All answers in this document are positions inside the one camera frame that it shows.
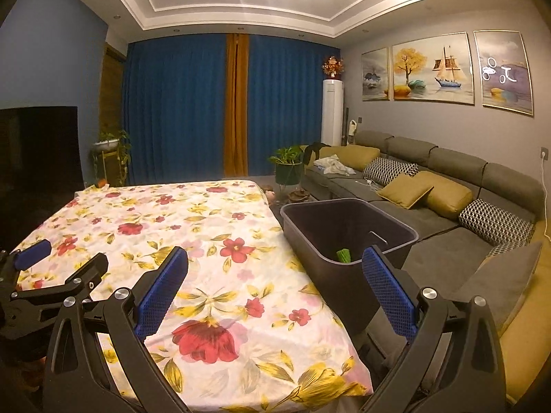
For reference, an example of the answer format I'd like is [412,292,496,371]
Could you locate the floral tablecloth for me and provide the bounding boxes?
[9,181,373,413]

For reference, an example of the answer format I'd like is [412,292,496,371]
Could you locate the plant in white pot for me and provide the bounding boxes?
[90,129,132,186]

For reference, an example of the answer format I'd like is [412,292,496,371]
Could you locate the yellow cushion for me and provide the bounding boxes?
[331,145,382,172]
[415,171,473,220]
[379,173,435,209]

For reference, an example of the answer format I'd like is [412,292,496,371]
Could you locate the small grey landscape painting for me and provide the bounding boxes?
[361,47,392,102]

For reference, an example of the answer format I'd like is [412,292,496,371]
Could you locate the grey sofa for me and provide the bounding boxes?
[301,130,551,403]

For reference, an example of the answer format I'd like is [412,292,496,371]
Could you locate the black garment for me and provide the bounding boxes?
[301,142,332,166]

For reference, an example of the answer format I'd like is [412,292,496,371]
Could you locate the grey cushion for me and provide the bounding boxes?
[448,241,543,336]

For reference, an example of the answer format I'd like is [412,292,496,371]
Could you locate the purple grey framed painting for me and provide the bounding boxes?
[474,30,534,117]

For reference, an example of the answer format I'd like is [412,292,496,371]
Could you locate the green plant in dark pot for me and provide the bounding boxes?
[269,145,304,196]

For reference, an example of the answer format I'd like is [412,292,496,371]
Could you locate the black white patterned pillow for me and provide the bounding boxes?
[364,157,419,187]
[458,199,534,246]

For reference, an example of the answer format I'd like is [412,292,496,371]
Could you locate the white standing air conditioner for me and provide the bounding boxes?
[322,80,345,147]

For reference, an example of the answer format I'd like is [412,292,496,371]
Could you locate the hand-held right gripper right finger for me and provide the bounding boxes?
[359,246,506,413]

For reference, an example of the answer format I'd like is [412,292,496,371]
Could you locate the brown wooden panel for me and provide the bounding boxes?
[100,42,126,181]

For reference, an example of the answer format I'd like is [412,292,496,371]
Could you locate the grey plastic bin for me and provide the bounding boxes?
[280,198,419,345]

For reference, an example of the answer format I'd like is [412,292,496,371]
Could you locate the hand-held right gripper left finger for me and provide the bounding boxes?
[43,246,190,413]

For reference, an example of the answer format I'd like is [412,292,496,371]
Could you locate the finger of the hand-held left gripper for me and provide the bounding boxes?
[8,239,53,273]
[54,253,109,299]

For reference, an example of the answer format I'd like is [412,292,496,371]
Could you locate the tree and sailboat painting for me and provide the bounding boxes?
[391,31,475,105]

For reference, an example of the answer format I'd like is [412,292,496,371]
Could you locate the white power cable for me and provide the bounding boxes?
[542,157,551,242]

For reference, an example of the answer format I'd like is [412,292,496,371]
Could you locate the orange curtain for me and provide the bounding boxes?
[223,33,250,178]

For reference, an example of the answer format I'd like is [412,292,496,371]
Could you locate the orange flower decoration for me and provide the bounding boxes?
[322,56,346,80]

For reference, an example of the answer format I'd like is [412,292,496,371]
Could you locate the white crumpled clothes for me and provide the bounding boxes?
[313,153,357,176]

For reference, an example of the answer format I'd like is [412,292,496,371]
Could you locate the black television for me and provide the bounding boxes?
[0,106,84,242]

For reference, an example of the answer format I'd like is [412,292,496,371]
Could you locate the blue curtain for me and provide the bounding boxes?
[123,33,229,186]
[247,35,343,177]

